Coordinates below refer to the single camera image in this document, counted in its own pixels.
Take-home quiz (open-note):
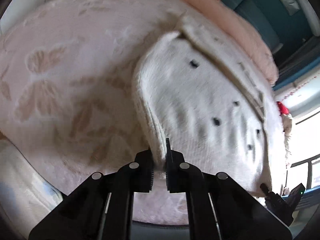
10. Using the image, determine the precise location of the white knitted cardigan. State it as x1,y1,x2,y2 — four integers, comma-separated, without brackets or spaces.
132,14,286,197

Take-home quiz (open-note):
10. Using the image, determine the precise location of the peach pink quilt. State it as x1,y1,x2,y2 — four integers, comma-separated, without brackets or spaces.
183,0,279,86

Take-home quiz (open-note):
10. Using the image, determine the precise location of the pink butterfly-pattern blanket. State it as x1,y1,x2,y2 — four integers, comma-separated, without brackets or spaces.
0,0,288,227

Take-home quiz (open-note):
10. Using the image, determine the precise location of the red and cream plush toy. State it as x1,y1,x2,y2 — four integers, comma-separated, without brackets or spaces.
277,101,292,158

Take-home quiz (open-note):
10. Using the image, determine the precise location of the teal headboard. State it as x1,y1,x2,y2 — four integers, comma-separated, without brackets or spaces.
221,0,313,57

